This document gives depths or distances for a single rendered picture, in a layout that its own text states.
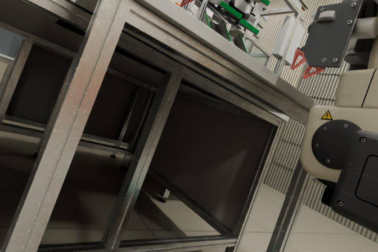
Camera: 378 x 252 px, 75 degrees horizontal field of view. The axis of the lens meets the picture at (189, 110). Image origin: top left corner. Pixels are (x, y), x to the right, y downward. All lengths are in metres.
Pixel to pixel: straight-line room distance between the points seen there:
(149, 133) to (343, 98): 0.54
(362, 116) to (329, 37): 0.20
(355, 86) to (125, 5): 0.48
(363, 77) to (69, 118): 0.57
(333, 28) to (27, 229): 0.73
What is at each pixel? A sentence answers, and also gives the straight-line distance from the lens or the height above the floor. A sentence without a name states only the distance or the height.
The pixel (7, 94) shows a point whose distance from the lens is 2.09.
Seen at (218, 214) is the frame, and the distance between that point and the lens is 1.56.
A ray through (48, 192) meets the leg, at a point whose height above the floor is 0.47.
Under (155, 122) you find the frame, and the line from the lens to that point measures 0.81.
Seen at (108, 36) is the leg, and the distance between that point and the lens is 0.46.
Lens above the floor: 0.67
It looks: 2 degrees up
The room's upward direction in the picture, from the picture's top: 20 degrees clockwise
